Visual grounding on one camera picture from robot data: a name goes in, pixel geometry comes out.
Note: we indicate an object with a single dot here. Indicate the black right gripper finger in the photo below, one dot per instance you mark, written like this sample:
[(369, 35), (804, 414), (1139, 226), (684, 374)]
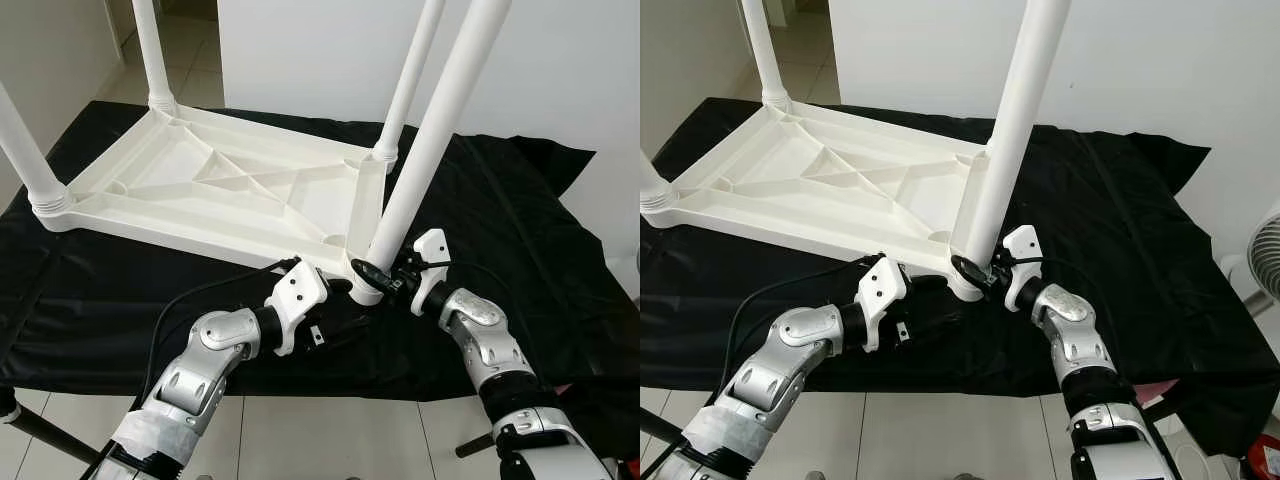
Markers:
[(372, 276), (971, 272)]

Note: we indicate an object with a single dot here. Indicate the white plastic table top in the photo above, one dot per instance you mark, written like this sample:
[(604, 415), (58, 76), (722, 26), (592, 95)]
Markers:
[(150, 170), (800, 180)]

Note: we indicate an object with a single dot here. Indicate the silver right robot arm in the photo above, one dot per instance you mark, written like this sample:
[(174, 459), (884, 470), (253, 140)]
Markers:
[(475, 315), (1065, 305)]

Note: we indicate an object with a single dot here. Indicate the black cloth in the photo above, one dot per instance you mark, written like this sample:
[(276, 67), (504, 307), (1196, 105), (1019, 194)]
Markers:
[(520, 250), (1130, 250)]

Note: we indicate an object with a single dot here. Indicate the black metal stand leg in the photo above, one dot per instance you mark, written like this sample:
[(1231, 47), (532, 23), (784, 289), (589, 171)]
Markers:
[(662, 425), (50, 430), (475, 445)]

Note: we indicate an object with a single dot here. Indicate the pink stool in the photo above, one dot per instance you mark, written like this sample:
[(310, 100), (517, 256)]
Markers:
[(1160, 388), (563, 389)]

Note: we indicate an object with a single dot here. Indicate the white standing fan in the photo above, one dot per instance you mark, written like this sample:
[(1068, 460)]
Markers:
[(1265, 250)]

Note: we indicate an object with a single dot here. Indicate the red round object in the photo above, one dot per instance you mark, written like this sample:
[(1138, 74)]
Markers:
[(1265, 455)]

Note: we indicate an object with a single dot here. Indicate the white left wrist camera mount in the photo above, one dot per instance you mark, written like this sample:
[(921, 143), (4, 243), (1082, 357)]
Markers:
[(885, 285), (298, 290)]

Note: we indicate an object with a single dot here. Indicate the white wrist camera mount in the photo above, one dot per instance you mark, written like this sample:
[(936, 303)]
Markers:
[(432, 245), (885, 285), (298, 290), (1022, 242)]

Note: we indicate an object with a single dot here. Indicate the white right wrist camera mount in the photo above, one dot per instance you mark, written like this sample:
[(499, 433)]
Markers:
[(432, 245), (1022, 242)]

